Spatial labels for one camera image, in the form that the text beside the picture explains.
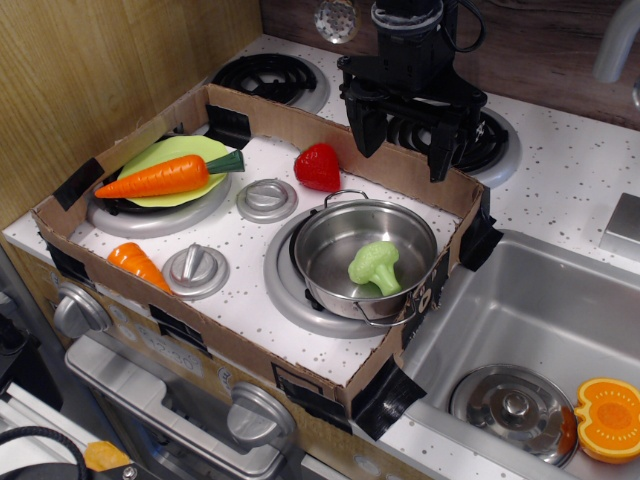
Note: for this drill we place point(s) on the small orange toy carrot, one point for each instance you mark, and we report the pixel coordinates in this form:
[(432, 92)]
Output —
[(131, 258)]

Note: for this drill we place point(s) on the steel pot lid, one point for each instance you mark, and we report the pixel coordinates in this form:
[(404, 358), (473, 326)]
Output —
[(520, 407)]

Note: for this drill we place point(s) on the silver stove knob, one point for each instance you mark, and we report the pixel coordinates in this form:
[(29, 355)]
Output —
[(267, 201), (196, 272)]

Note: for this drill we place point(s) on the back right burner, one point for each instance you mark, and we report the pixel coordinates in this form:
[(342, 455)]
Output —
[(492, 160)]

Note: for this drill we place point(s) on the silver stove knob lower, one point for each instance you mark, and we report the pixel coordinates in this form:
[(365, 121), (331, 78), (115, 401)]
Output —
[(196, 272)]

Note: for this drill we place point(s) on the orange toy half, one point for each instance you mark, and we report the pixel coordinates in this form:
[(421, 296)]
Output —
[(608, 420)]

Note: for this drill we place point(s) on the green toy broccoli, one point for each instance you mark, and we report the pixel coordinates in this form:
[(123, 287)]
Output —
[(374, 263)]

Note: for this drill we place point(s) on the cardboard fence with tape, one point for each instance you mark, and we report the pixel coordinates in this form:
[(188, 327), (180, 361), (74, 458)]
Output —
[(324, 375)]

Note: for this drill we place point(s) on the burner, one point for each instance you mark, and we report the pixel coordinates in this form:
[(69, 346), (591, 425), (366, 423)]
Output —
[(492, 160), (160, 222), (280, 78), (286, 290)]

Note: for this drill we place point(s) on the silver faucet base block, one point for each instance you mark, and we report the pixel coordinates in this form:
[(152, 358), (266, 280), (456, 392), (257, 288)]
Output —
[(621, 235)]

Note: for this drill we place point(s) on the back left burner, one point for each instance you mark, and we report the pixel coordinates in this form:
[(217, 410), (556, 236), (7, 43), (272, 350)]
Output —
[(280, 78)]

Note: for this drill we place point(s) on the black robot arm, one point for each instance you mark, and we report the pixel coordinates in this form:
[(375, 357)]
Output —
[(417, 14)]

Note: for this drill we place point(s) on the light green plate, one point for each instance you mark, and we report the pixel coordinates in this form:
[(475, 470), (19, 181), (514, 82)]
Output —
[(171, 148)]

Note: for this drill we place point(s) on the silver oven knob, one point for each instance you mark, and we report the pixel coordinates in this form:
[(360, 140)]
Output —
[(256, 418), (78, 313)]

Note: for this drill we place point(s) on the hanging slotted spoon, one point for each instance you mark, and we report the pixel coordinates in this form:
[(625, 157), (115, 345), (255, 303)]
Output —
[(337, 21)]

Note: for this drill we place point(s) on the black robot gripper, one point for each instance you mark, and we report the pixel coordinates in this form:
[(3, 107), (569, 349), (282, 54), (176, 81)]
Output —
[(412, 76)]

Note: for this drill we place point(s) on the silver stove knob upper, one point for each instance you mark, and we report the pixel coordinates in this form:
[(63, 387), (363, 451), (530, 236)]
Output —
[(267, 201)]

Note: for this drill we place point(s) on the silver oven knob left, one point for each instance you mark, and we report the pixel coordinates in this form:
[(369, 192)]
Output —
[(78, 313)]

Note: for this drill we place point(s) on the front left burner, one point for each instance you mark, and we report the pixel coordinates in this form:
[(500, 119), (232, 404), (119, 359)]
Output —
[(160, 222)]

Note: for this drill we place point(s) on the steel sink basin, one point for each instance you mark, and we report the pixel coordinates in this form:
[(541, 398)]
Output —
[(543, 315)]

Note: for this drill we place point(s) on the red toy strawberry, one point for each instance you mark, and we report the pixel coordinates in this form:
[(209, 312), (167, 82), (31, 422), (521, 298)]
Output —
[(318, 168)]

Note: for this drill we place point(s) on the front right burner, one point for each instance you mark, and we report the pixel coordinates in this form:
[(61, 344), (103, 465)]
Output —
[(286, 290)]

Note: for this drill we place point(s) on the steel pot with handles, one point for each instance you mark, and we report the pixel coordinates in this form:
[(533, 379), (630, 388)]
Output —
[(325, 243)]

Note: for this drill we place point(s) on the silver faucet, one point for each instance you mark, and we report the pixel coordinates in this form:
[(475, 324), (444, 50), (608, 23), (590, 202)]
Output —
[(614, 57)]

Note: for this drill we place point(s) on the silver oven knob right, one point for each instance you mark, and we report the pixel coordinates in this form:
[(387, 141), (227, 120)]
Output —
[(256, 418)]

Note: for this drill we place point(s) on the silver oven door handle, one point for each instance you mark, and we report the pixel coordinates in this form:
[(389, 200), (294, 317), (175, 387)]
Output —
[(179, 435)]

